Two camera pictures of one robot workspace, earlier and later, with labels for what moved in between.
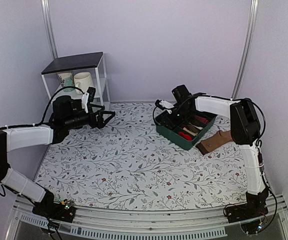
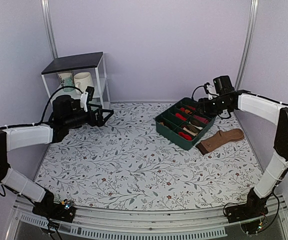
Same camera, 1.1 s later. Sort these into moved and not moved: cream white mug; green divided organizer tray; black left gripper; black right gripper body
Moved: black right gripper body
Not moved: green divided organizer tray; cream white mug; black left gripper
